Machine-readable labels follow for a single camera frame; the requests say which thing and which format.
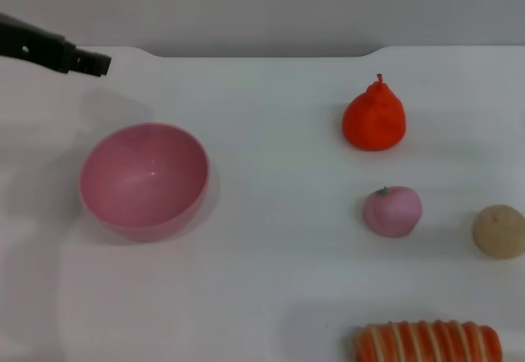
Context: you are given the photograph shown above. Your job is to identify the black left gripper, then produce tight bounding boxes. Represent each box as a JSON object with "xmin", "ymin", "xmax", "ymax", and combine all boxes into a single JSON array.
[{"xmin": 0, "ymin": 11, "xmax": 112, "ymax": 79}]

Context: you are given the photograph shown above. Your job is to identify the pink plastic bowl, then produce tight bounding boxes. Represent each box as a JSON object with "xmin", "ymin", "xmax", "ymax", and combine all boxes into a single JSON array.
[{"xmin": 79, "ymin": 122, "xmax": 212, "ymax": 243}]

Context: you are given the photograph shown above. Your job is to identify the pink toy peach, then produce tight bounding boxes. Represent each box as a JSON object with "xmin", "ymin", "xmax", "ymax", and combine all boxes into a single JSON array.
[{"xmin": 362, "ymin": 186, "xmax": 423, "ymax": 239}]

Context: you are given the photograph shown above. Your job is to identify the red toy pear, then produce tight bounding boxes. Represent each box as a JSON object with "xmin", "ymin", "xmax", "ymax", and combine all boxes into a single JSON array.
[{"xmin": 342, "ymin": 73, "xmax": 407, "ymax": 152}]

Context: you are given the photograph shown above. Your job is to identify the orange white striped toy bread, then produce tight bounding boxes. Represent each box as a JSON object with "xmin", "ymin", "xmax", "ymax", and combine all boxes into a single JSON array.
[{"xmin": 353, "ymin": 319, "xmax": 504, "ymax": 362}]

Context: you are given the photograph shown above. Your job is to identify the beige round toy fruit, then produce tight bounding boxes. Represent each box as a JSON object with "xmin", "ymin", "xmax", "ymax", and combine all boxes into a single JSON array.
[{"xmin": 472, "ymin": 204, "xmax": 525, "ymax": 260}]

